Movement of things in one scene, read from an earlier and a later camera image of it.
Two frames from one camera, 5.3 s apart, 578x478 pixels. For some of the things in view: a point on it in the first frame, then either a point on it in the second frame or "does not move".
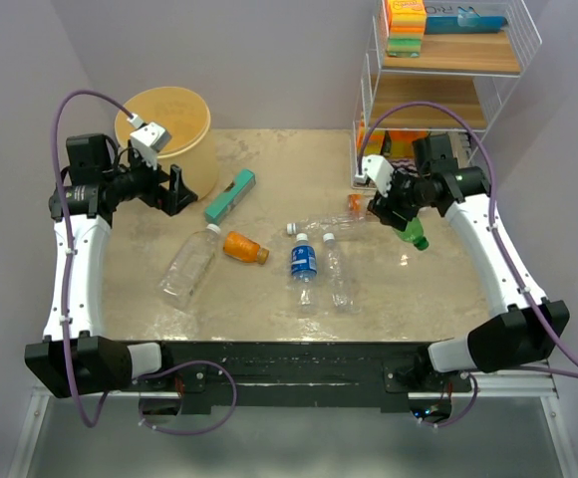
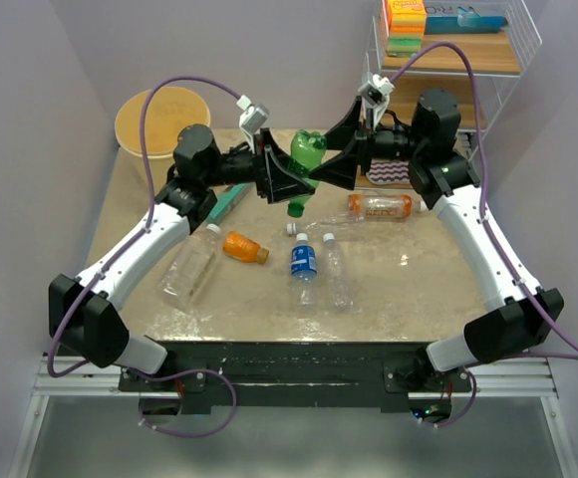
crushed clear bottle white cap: (335, 224) does not move
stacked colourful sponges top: (407, 23) does not move
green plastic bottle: (413, 233) to (306, 153)
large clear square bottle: (189, 262) does not move
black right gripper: (384, 206) to (342, 170)
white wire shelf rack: (435, 68) does not move
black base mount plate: (371, 376) does not move
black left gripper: (179, 194) to (272, 176)
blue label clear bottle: (304, 269) does not move
